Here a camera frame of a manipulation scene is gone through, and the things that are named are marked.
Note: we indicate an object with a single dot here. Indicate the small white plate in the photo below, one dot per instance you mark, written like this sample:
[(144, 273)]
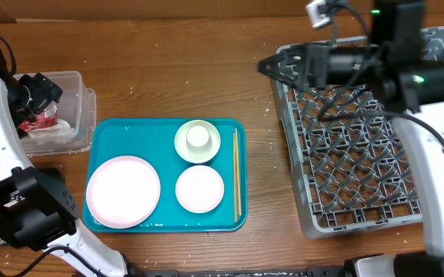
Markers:
[(199, 189)]

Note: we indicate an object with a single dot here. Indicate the pale green bowl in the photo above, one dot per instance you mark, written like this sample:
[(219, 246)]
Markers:
[(197, 156)]

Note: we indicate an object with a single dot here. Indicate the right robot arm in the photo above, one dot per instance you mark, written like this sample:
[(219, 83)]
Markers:
[(411, 90)]

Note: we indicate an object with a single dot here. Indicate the wooden chopstick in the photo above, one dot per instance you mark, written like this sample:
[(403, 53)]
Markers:
[(235, 179), (238, 178)]

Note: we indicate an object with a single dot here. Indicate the left wooden chopstick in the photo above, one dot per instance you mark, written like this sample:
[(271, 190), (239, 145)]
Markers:
[(235, 179)]

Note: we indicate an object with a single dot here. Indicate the large pink plate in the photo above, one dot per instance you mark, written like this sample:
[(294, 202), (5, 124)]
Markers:
[(123, 192)]

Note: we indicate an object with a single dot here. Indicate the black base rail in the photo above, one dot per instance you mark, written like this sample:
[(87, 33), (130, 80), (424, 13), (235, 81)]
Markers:
[(313, 271)]

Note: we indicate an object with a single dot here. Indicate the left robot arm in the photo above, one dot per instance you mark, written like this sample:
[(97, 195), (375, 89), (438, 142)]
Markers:
[(36, 208)]

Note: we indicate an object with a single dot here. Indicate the clear plastic bin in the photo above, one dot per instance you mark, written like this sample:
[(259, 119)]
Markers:
[(77, 108)]

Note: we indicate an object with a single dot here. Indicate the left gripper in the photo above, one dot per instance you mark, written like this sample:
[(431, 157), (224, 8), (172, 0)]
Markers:
[(44, 91)]

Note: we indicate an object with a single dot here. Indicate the white upturned cup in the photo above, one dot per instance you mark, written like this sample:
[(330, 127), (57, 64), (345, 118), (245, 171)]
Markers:
[(198, 137)]

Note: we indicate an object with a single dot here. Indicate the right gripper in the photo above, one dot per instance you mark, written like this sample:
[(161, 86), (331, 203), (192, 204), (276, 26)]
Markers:
[(315, 59)]

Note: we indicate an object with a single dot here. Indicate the grey dishwasher rack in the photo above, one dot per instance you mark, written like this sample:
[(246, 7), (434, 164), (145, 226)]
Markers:
[(348, 169)]

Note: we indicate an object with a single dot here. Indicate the red snack wrapper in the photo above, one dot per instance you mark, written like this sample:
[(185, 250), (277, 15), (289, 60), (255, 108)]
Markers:
[(46, 119)]

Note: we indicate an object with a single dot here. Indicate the white napkin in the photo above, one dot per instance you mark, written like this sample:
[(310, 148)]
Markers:
[(60, 128)]

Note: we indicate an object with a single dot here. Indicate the teal plastic tray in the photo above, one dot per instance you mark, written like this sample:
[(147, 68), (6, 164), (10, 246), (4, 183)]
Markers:
[(152, 139)]

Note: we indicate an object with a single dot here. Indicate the right wooden chopstick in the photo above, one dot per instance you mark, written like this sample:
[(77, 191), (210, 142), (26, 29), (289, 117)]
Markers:
[(238, 178)]

